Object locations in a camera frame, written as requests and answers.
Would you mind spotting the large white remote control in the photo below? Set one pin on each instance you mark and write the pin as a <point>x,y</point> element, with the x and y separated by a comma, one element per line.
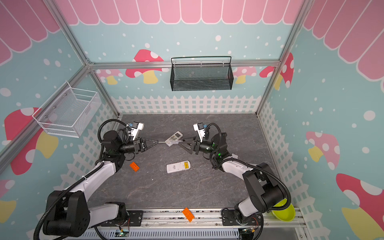
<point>177,167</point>

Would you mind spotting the black wire mesh basket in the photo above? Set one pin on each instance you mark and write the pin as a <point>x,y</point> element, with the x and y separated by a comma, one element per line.
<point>207,73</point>

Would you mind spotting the white wire mesh basket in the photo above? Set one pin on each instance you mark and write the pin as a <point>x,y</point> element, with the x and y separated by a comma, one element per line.
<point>68,112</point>

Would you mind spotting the orange toy brick on table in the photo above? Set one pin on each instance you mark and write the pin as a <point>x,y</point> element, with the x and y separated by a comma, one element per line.
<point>134,166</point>

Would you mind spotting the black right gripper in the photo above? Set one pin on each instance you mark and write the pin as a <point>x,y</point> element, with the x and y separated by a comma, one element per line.
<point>195,145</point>

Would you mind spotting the green plastic bowl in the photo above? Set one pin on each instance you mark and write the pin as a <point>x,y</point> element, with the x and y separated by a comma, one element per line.
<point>286,215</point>

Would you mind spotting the orange toy brick on rail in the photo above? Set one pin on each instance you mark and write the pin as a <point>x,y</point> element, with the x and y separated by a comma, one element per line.
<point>188,214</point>

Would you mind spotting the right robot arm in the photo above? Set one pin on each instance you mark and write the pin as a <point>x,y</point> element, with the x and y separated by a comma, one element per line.
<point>266,191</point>

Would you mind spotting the clear handle screwdriver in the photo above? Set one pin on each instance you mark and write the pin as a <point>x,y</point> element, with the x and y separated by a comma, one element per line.
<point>171,142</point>

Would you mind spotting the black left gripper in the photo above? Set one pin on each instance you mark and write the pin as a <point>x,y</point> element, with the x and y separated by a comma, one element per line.
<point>147,148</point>

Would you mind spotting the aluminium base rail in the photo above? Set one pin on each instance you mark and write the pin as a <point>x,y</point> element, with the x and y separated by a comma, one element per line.
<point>208,224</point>

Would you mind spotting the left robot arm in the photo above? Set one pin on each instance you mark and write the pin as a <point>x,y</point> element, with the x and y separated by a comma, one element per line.
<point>67,213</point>

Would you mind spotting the small white remote control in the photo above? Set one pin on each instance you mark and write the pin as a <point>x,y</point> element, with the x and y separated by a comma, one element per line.
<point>175,137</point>

